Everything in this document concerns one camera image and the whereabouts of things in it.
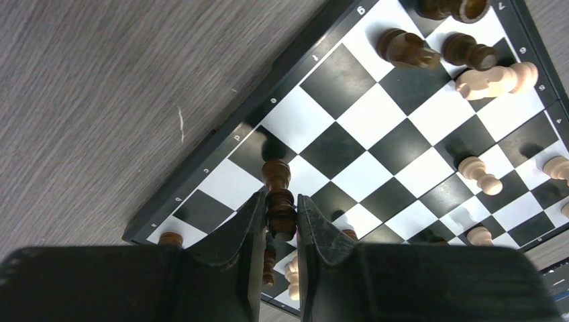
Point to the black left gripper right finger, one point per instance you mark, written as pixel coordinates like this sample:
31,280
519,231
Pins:
345,280

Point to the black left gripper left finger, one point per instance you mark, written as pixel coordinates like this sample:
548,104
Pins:
217,279

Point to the dark brown chess piece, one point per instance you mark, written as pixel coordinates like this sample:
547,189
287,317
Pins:
281,215

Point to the black white chess board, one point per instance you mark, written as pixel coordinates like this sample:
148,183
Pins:
394,153

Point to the light fallen chess piece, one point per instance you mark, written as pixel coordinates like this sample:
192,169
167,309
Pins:
517,78

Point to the dark knight chess piece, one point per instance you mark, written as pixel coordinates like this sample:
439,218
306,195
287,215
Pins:
407,50

